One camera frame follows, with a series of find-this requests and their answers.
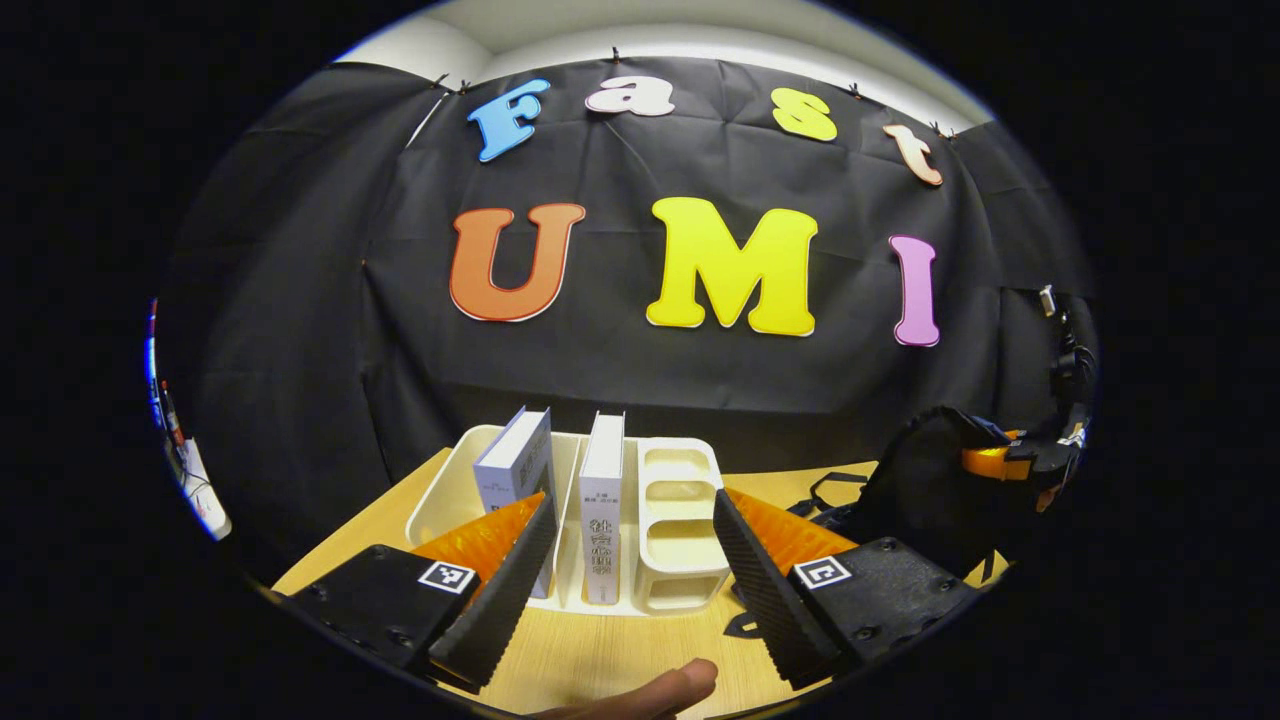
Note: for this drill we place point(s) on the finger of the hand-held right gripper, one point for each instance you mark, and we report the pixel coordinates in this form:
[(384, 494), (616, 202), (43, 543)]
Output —
[(995, 460)]

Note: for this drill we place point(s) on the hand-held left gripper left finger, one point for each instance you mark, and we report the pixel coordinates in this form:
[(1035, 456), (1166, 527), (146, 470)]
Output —
[(505, 600)]

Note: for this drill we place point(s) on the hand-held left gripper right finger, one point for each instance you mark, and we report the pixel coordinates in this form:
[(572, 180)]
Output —
[(760, 590)]

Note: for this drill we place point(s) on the blue schoolbag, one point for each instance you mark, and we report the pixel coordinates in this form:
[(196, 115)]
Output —
[(920, 490)]

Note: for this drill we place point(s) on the white plastic bookshelf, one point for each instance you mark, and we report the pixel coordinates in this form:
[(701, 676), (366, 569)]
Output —
[(680, 540)]

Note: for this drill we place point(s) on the white cover book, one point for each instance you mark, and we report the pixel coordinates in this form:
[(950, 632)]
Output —
[(602, 500)]

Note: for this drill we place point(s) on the grey-blue cover book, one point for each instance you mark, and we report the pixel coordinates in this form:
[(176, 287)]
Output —
[(515, 460)]

